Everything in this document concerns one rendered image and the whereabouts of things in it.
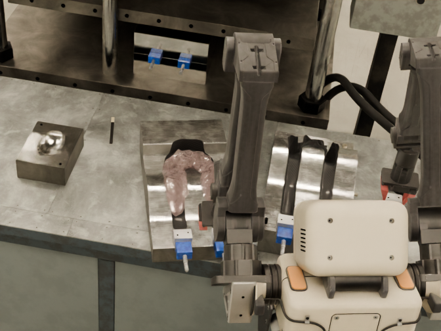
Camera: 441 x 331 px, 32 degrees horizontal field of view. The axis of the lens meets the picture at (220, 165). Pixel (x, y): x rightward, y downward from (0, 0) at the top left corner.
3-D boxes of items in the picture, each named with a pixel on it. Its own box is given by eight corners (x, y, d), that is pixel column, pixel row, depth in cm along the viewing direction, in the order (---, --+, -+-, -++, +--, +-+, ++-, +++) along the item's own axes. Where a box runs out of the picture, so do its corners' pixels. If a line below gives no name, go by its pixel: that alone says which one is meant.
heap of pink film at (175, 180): (228, 215, 222) (230, 194, 217) (166, 217, 219) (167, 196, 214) (214, 156, 241) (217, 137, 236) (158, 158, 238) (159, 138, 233)
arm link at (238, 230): (227, 251, 160) (252, 251, 160) (226, 202, 162) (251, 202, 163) (221, 255, 169) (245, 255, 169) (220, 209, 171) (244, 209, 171)
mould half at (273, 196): (346, 266, 219) (356, 233, 210) (256, 251, 220) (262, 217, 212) (350, 157, 257) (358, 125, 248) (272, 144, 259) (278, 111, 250)
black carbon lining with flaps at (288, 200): (331, 230, 220) (336, 207, 213) (275, 221, 220) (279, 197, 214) (335, 155, 246) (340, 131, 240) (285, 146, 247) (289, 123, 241)
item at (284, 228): (289, 263, 209) (292, 249, 206) (271, 260, 210) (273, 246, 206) (293, 230, 219) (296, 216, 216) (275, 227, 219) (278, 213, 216)
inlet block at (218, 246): (235, 275, 209) (237, 262, 205) (216, 276, 208) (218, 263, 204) (227, 240, 219) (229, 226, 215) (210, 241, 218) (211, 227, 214)
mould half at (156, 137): (244, 257, 218) (249, 230, 211) (152, 262, 213) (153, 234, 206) (218, 146, 255) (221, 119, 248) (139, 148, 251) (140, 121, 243)
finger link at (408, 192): (384, 195, 223) (391, 169, 217) (408, 199, 222) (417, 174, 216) (384, 210, 217) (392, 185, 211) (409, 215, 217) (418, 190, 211)
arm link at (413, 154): (401, 150, 204) (422, 152, 204) (398, 134, 209) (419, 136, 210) (395, 170, 208) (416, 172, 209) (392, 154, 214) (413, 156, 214)
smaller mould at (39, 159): (65, 186, 233) (64, 168, 229) (17, 177, 234) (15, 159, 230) (84, 145, 249) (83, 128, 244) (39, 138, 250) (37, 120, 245)
